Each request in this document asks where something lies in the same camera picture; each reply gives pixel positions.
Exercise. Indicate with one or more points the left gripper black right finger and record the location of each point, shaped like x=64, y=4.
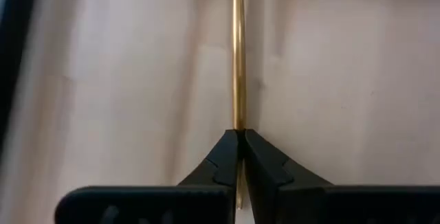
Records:
x=268, y=169

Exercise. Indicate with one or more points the gold spoon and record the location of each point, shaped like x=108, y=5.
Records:
x=238, y=45

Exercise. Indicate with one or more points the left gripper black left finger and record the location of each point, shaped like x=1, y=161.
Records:
x=216, y=169

